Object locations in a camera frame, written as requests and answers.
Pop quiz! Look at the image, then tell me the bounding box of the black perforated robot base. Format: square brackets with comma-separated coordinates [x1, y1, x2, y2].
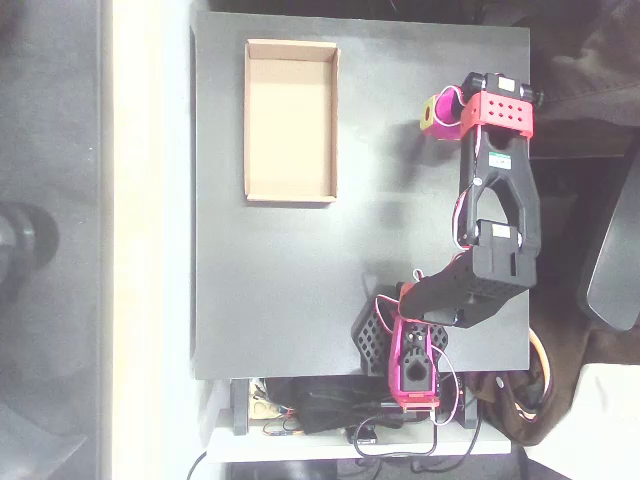
[351, 299, 451, 377]

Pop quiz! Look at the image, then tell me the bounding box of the brown cardboard box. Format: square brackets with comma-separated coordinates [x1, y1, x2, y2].
[243, 38, 343, 205]

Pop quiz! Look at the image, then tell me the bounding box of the brown jacket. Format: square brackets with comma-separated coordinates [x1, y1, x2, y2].
[529, 0, 640, 151]

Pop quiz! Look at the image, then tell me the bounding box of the grey office chair part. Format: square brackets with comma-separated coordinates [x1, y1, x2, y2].
[585, 159, 640, 335]

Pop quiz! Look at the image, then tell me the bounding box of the brown bag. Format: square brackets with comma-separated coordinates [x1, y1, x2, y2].
[472, 319, 601, 449]

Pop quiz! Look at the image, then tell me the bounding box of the black plug connector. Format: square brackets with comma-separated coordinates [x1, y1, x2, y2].
[346, 423, 380, 446]

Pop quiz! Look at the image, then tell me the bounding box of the light wooden piece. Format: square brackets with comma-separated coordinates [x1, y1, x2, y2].
[249, 392, 281, 421]

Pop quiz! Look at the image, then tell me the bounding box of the white cloth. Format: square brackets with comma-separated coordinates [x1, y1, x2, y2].
[524, 363, 640, 480]

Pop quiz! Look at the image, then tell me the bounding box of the small blue circuit board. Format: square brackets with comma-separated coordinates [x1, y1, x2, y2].
[263, 422, 301, 439]

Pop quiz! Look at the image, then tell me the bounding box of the white shelf board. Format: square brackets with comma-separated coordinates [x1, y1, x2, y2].
[205, 407, 514, 465]

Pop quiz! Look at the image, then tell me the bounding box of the orange cable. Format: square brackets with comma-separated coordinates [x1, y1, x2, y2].
[528, 329, 555, 401]

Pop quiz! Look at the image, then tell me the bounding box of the black looped cable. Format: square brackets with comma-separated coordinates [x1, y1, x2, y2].
[353, 409, 484, 474]

